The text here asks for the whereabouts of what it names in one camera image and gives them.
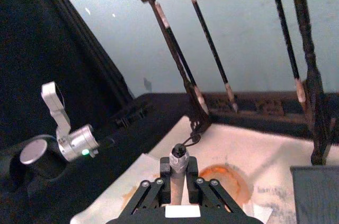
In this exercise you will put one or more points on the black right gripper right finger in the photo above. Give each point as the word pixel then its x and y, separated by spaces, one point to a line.
pixel 192 181

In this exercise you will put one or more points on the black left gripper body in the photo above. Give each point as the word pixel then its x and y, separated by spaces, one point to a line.
pixel 120 126

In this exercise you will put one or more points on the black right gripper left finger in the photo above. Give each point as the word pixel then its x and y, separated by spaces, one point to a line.
pixel 165 181

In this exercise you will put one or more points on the pale brush with taped end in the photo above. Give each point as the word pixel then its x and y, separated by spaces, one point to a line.
pixel 177 181

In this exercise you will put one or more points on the white stained mat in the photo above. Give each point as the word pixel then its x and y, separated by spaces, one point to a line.
pixel 270 155

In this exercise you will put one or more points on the black hanging brush, pale ends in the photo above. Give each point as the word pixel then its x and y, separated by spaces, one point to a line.
pixel 182 57
pixel 209 41
pixel 286 30

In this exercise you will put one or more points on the black table cloth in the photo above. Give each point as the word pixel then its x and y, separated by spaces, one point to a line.
pixel 39 49

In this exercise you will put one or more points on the dark grey box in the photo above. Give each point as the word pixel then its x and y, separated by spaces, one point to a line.
pixel 316 195

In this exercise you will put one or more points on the black brush hanging rack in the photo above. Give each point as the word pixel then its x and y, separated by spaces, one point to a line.
pixel 315 107

